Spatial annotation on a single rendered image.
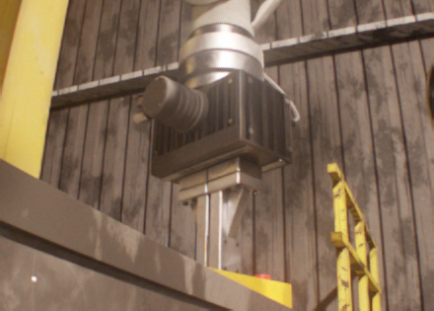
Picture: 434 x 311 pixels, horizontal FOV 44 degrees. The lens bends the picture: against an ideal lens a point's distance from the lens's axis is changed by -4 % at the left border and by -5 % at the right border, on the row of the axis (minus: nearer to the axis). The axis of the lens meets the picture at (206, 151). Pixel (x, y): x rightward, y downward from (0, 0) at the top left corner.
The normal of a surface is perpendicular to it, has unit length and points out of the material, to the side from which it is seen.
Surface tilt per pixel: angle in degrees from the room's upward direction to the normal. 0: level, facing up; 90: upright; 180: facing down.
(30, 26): 90
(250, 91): 90
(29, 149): 90
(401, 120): 90
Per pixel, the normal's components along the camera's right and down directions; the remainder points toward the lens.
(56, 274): 0.92, -0.14
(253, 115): 0.70, -0.27
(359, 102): -0.39, -0.37
